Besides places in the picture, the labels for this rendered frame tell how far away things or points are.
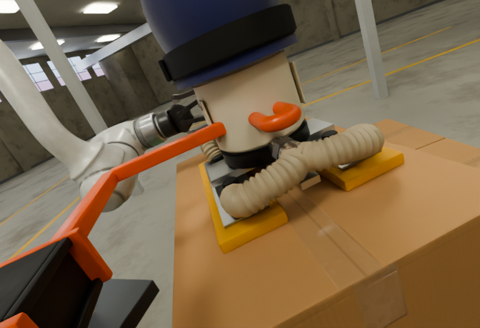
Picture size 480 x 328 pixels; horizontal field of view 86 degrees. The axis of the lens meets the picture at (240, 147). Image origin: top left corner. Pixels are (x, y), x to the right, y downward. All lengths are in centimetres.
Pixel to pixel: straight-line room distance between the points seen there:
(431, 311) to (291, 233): 16
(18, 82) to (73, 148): 17
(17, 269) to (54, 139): 43
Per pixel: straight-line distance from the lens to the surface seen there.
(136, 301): 74
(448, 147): 131
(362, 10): 362
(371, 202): 37
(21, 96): 68
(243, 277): 33
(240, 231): 36
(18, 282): 21
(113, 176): 43
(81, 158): 63
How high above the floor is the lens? 117
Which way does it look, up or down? 19 degrees down
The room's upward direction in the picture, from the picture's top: 22 degrees counter-clockwise
